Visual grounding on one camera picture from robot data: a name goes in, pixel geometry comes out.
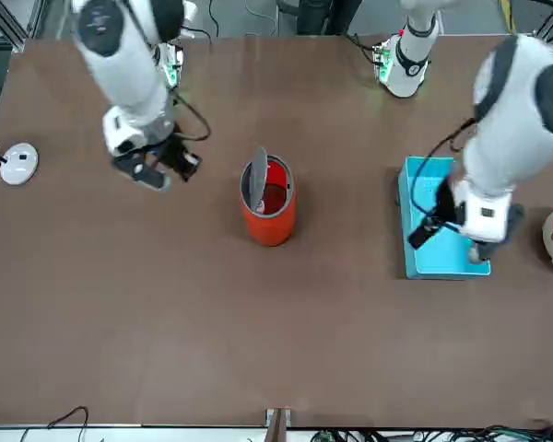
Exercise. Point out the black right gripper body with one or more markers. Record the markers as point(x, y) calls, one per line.
point(152, 177)

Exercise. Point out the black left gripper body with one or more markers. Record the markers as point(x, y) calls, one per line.
point(516, 221)

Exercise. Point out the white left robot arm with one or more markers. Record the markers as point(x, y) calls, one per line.
point(511, 129)

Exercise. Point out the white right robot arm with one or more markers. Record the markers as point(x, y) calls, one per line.
point(120, 69)

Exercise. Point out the blue plastic tray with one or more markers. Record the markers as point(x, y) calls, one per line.
point(438, 262)

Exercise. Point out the orange cylindrical bin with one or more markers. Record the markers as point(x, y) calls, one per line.
point(269, 225)

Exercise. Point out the white round device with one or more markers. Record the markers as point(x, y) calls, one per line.
point(19, 163)

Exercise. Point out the person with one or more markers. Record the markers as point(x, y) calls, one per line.
point(327, 16)

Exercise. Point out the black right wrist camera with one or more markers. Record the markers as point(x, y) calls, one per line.
point(184, 161)

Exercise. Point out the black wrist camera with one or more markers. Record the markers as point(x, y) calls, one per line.
point(184, 161)
point(424, 235)

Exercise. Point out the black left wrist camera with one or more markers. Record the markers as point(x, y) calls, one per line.
point(424, 235)

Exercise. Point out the aluminium frame beam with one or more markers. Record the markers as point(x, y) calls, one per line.
point(4, 23)

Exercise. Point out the grey metal bracket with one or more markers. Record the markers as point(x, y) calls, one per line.
point(278, 426)

